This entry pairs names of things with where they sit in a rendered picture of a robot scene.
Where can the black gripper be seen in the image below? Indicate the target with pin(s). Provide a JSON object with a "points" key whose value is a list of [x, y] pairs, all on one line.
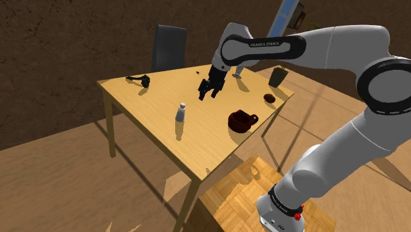
{"points": [[217, 75]]}

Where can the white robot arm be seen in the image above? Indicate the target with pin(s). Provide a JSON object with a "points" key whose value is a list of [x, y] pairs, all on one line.
{"points": [[350, 48]]}

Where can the grey stemmed glass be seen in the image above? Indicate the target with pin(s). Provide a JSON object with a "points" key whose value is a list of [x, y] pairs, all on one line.
{"points": [[238, 72]]}

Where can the grey shaker with white cap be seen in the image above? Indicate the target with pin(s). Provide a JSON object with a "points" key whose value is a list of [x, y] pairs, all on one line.
{"points": [[180, 114]]}

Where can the dark red mug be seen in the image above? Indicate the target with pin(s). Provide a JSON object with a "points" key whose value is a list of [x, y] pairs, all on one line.
{"points": [[240, 121]]}

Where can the light wooden table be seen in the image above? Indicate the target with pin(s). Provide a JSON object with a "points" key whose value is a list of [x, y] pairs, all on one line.
{"points": [[205, 135]]}

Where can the dark grey chair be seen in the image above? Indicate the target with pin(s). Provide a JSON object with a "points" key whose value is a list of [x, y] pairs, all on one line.
{"points": [[168, 48]]}

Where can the dark brown round object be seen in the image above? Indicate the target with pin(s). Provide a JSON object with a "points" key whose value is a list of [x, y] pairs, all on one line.
{"points": [[269, 98]]}

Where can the black kitchen tool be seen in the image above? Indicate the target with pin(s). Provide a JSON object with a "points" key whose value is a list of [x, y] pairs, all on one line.
{"points": [[143, 80]]}

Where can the dark green plant pot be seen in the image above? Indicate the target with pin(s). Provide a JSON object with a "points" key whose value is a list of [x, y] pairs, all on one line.
{"points": [[276, 78]]}

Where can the blue window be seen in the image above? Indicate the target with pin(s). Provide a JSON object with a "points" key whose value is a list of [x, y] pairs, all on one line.
{"points": [[282, 16]]}

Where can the parquet patterned robot stand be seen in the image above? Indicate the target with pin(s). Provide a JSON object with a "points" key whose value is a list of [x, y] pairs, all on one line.
{"points": [[237, 192]]}

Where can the dark framed wall picture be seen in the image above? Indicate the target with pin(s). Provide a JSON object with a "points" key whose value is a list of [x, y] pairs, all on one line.
{"points": [[298, 16]]}

